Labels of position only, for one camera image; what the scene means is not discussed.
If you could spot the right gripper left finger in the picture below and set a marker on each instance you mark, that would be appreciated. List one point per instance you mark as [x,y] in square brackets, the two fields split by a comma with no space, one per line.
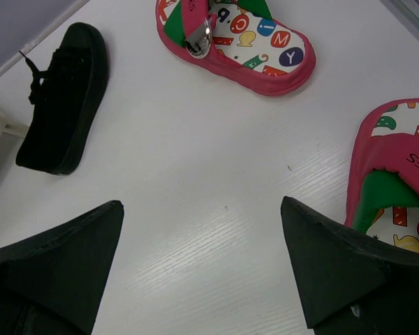
[53,282]

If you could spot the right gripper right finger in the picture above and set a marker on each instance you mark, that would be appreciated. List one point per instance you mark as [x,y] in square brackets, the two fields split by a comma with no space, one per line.
[348,282]

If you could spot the black lace shoe far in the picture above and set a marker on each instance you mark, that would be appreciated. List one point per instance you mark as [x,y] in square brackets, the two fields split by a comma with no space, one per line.
[66,97]

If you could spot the pink patterned sandal near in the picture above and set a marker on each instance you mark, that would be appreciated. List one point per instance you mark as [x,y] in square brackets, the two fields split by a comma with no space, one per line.
[383,183]

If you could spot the pink patterned sandal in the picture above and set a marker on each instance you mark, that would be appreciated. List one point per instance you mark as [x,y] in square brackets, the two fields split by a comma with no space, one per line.
[383,183]
[238,40]

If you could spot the pink patterned sandal far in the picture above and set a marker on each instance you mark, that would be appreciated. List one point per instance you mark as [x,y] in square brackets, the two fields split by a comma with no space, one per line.
[238,40]

